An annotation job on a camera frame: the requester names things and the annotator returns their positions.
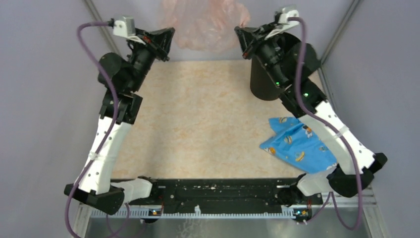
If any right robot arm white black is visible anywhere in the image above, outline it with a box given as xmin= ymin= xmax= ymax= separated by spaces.
xmin=234 ymin=25 xmax=388 ymax=204

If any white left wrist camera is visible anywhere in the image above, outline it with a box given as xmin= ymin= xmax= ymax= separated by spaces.
xmin=112 ymin=15 xmax=146 ymax=45

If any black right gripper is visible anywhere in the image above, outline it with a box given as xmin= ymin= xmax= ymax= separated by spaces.
xmin=230 ymin=24 xmax=283 ymax=89

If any translucent pink trash bag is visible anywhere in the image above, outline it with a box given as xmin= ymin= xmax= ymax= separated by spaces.
xmin=159 ymin=0 xmax=251 ymax=53

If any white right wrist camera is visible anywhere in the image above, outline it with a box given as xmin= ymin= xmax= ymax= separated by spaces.
xmin=264 ymin=4 xmax=299 ymax=40

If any black plastic trash bin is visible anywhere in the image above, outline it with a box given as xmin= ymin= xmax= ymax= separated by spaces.
xmin=250 ymin=57 xmax=283 ymax=101

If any blue cartoon printed bag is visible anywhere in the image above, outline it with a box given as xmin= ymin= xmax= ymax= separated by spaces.
xmin=259 ymin=117 xmax=337 ymax=174

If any white slotted cable duct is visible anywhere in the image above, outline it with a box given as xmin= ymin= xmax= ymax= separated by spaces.
xmin=109 ymin=205 xmax=302 ymax=219

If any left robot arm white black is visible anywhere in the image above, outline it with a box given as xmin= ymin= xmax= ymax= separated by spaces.
xmin=64 ymin=27 xmax=175 ymax=215

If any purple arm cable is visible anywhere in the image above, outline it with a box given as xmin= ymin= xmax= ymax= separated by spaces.
xmin=64 ymin=21 xmax=132 ymax=238
xmin=287 ymin=16 xmax=364 ymax=231

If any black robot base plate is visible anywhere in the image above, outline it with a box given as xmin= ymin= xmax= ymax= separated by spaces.
xmin=131 ymin=178 xmax=323 ymax=215

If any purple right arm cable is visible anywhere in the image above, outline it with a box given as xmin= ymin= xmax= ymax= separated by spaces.
xmin=287 ymin=16 xmax=364 ymax=231

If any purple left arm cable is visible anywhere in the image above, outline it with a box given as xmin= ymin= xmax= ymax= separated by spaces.
xmin=64 ymin=21 xmax=132 ymax=238

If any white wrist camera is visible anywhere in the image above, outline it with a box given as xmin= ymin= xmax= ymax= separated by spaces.
xmin=112 ymin=15 xmax=146 ymax=45
xmin=264 ymin=4 xmax=299 ymax=40

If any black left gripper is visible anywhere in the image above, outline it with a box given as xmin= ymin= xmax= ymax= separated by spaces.
xmin=130 ymin=27 xmax=177 ymax=91

